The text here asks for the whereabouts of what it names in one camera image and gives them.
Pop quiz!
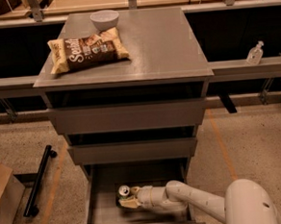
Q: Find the grey drawer cabinet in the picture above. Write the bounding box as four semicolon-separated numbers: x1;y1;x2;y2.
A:
28;4;225;224

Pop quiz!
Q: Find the cardboard box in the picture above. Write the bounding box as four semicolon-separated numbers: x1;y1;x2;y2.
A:
0;163;24;224

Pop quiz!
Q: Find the grey top drawer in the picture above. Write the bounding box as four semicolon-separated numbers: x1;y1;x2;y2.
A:
48;98;205;135

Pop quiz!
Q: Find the clear sanitizer bottle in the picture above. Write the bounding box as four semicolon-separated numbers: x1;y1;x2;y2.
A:
246;41;264;65

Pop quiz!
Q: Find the green soda can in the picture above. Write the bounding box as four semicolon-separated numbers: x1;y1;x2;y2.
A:
118;186;131;206

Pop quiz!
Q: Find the brown chip bag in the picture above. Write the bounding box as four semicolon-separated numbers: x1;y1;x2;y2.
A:
48;27;129;74

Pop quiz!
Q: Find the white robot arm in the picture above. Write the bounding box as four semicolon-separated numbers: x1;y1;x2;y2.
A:
118;179;281;224

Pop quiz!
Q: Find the open bottom drawer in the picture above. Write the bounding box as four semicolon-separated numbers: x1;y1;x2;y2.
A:
85;159;205;224

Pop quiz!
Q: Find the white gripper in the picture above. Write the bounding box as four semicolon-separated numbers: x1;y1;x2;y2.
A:
118;186;167;209

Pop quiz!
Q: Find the grey drawer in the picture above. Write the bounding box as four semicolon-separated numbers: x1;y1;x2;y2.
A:
68;137;197;165
48;98;205;135

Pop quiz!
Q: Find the white bowl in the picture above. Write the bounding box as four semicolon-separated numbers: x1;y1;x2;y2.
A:
90;10;119;31

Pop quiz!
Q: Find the grey middle drawer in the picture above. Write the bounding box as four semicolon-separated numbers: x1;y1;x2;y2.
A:
68;137;197;165

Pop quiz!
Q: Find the black metal bar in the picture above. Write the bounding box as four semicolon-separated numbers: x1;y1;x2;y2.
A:
23;145;57;217

